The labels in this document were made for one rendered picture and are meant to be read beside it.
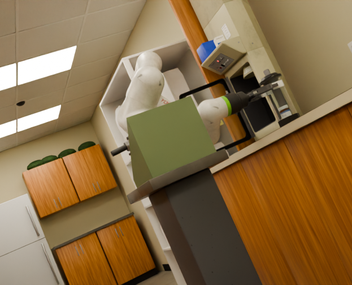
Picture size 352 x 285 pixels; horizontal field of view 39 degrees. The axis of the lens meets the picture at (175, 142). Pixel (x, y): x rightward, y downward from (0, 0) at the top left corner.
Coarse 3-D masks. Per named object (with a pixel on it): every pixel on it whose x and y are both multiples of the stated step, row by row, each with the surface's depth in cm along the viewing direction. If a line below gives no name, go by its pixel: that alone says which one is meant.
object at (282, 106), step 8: (272, 80) 221; (280, 88) 221; (272, 96) 222; (280, 96) 220; (288, 96) 222; (272, 104) 223; (280, 104) 220; (288, 104) 220; (280, 112) 221; (288, 112) 219; (296, 112) 221
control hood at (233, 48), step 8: (224, 40) 262; (232, 40) 263; (240, 40) 265; (216, 48) 268; (224, 48) 265; (232, 48) 263; (240, 48) 264; (208, 56) 279; (216, 56) 275; (232, 56) 270; (240, 56) 267; (208, 64) 286; (232, 64) 279; (216, 72) 291; (224, 72) 290
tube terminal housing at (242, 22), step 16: (240, 0) 271; (224, 16) 272; (240, 16) 269; (208, 32) 292; (240, 32) 266; (256, 32) 269; (256, 48) 267; (240, 64) 274; (256, 64) 264; (272, 64) 268; (272, 128) 269
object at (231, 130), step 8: (208, 88) 289; (216, 88) 290; (224, 88) 290; (192, 96) 286; (200, 96) 287; (208, 96) 288; (216, 96) 288; (224, 120) 286; (232, 120) 287; (224, 128) 285; (232, 128) 286; (240, 128) 287; (224, 136) 284; (232, 136) 285; (240, 136) 286; (216, 144) 282; (224, 144) 283
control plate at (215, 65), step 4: (220, 56) 273; (224, 56) 272; (216, 60) 278; (220, 60) 277; (224, 60) 276; (232, 60) 273; (212, 64) 284; (216, 64) 283; (220, 64) 281; (224, 64) 280; (228, 64) 279; (212, 68) 288; (216, 68) 287; (220, 68) 285; (224, 68) 284; (220, 72) 290
